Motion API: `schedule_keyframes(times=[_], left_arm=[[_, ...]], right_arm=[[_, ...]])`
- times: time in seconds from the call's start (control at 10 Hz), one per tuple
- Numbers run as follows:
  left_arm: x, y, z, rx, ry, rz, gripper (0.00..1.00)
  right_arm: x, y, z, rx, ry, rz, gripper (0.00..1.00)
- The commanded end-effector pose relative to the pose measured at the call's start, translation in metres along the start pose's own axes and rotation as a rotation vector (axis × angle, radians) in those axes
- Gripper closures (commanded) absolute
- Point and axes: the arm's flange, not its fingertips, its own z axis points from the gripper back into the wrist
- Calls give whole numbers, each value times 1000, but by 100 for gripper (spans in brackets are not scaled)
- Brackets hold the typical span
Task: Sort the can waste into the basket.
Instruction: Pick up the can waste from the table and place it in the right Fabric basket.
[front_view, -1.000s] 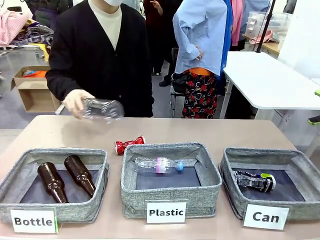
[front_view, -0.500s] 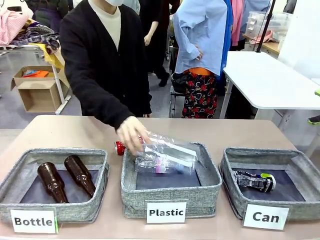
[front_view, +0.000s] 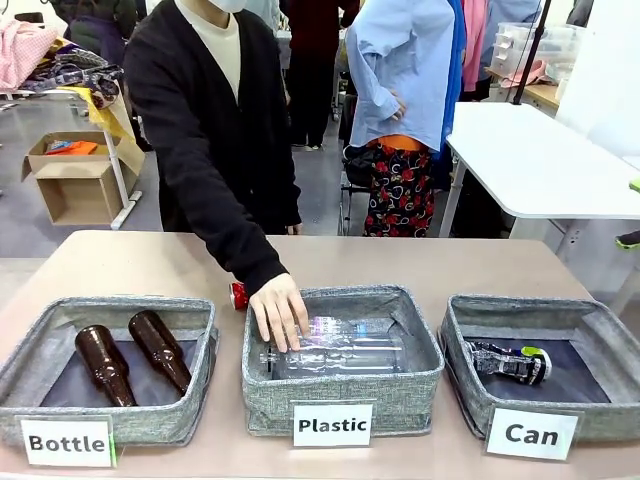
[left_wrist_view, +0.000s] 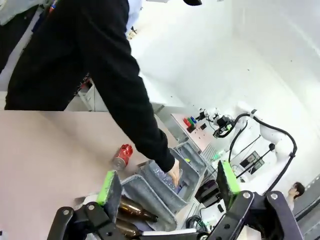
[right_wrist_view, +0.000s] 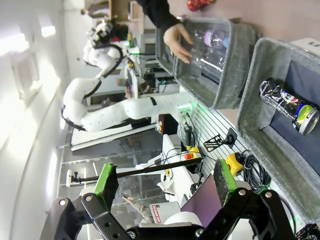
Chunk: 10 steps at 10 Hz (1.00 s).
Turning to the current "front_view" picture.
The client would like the white table leg frame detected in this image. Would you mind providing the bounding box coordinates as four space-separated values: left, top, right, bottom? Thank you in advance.
102 89 144 231

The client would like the crushed black can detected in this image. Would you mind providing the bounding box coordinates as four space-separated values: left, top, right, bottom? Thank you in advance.
466 340 553 386

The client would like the grey fabric basket labelled Can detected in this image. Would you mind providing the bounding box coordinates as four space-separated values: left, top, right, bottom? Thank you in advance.
437 293 640 444

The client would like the white side table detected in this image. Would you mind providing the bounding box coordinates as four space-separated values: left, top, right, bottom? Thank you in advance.
443 102 640 316

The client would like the large clear plastic bottle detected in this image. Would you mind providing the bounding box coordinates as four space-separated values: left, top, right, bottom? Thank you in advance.
258 343 407 375

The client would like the white Plastic label card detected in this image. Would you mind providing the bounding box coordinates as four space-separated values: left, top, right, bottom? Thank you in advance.
292 403 374 448

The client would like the cardboard box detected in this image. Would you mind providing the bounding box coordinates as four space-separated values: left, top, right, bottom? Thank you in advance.
20 130 147 227

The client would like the orange cloth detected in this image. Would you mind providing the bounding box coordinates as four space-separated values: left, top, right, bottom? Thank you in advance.
45 139 100 157

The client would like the pink checked cloth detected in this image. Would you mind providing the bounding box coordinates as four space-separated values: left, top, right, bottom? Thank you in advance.
0 19 67 94

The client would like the person's right hand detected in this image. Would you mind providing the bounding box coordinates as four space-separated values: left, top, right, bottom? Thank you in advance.
248 272 311 354

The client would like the wooden desk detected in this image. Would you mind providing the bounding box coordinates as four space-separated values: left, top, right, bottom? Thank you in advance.
483 67 561 117

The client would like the person's left forearm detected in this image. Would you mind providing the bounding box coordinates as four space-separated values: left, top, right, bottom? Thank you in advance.
282 159 304 226

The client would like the grey fabric basket labelled Plastic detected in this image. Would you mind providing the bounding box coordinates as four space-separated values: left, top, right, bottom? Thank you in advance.
241 284 445 437

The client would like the person in black cardigan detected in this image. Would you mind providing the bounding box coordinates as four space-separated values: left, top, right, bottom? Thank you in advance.
122 0 304 301

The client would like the person's right forearm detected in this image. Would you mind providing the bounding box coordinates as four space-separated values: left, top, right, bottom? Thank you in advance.
197 199 295 300

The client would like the grey fabric basket labelled Bottle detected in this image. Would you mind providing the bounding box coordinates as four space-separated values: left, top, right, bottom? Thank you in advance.
0 294 220 448

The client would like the crushed red can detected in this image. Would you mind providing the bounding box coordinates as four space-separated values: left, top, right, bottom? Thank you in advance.
228 280 251 311

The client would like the brown glass bottle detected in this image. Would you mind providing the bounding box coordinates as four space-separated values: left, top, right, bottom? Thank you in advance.
74 324 137 407
127 309 193 396

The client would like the person in blue shirt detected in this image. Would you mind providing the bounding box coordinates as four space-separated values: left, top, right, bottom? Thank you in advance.
343 0 467 239

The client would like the blue shirt person's hand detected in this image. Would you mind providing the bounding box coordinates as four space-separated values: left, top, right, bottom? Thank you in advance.
385 89 408 122

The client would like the white Bottle label card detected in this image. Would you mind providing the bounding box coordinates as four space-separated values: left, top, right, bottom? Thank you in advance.
14 414 117 469

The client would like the pink hanging garment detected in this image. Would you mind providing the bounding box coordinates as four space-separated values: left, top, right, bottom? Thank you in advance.
459 0 489 94

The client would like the white face mask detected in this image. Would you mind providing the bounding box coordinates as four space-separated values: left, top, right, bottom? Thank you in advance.
207 0 251 14

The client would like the purple patterned fabric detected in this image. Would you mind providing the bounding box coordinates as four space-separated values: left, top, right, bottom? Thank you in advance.
19 49 125 109

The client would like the white Can label card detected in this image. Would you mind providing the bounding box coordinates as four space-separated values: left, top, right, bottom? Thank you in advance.
485 407 581 461

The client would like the person in dark clothes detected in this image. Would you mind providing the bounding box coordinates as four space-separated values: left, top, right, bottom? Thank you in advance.
285 0 362 152

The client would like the black chair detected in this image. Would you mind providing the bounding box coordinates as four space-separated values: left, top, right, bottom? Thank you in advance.
339 142 377 236

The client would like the yellow cloth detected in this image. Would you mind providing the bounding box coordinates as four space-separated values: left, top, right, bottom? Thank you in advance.
59 85 147 177

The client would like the black pole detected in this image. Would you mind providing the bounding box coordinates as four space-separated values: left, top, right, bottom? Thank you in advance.
512 0 554 106

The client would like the clear plastic storage box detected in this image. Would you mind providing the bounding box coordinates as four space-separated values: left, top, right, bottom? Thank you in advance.
489 22 587 84

